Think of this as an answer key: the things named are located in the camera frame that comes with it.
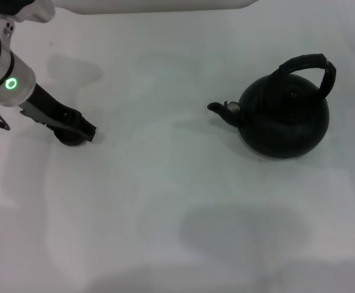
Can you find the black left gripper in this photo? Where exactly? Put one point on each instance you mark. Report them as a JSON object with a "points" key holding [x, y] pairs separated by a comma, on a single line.
{"points": [[46, 103]]}

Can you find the small black teacup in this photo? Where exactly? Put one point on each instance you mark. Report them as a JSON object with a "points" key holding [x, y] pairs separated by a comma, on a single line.
{"points": [[71, 139]]}

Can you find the black round teapot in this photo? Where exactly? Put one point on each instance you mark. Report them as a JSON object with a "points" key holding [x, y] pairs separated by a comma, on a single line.
{"points": [[284, 122]]}

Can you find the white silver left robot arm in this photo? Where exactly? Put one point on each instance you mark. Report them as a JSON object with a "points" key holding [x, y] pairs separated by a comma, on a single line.
{"points": [[3, 70]]}

